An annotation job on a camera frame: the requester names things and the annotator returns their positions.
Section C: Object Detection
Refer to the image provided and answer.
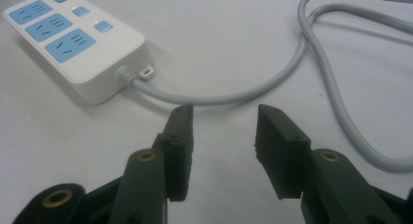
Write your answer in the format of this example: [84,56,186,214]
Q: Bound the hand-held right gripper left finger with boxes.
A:
[107,103,195,224]

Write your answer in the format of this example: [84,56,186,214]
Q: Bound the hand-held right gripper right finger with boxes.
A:
[254,103,405,224]

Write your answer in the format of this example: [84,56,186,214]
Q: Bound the grey power strip cable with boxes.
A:
[116,0,413,173]

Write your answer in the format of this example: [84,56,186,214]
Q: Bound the white power strip blue sockets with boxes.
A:
[1,0,156,105]

